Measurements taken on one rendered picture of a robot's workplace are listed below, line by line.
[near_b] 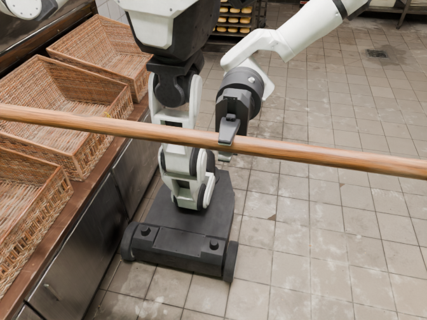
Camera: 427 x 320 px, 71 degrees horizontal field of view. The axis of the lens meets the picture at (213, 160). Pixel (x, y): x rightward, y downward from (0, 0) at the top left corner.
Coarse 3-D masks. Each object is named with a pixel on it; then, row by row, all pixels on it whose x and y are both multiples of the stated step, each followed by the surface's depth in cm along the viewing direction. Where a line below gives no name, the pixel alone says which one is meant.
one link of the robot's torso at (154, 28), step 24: (120, 0) 80; (144, 0) 77; (168, 0) 74; (192, 0) 75; (216, 0) 94; (144, 24) 83; (168, 24) 80; (192, 24) 82; (144, 48) 90; (168, 48) 86; (192, 48) 88
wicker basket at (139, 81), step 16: (96, 16) 193; (80, 32) 180; (96, 32) 193; (128, 32) 198; (48, 48) 157; (64, 48) 167; (80, 48) 178; (96, 48) 192; (112, 48) 208; (128, 48) 206; (80, 64) 178; (96, 64) 191; (112, 64) 200; (128, 64) 200; (144, 64) 169; (128, 80) 158; (144, 80) 185
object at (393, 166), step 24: (24, 120) 53; (48, 120) 52; (72, 120) 52; (96, 120) 51; (120, 120) 51; (192, 144) 49; (216, 144) 48; (240, 144) 47; (264, 144) 47; (288, 144) 47; (360, 168) 45; (384, 168) 44; (408, 168) 44
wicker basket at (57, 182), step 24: (0, 168) 119; (24, 168) 115; (48, 168) 112; (0, 192) 120; (24, 192) 120; (48, 192) 106; (72, 192) 120; (0, 216) 112; (24, 216) 96; (48, 216) 107; (0, 240) 88; (24, 240) 97; (0, 264) 89; (24, 264) 98; (0, 288) 90
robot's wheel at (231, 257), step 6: (228, 246) 146; (234, 246) 146; (228, 252) 144; (234, 252) 144; (228, 258) 142; (234, 258) 142; (228, 264) 141; (234, 264) 141; (228, 270) 141; (234, 270) 155; (228, 276) 142
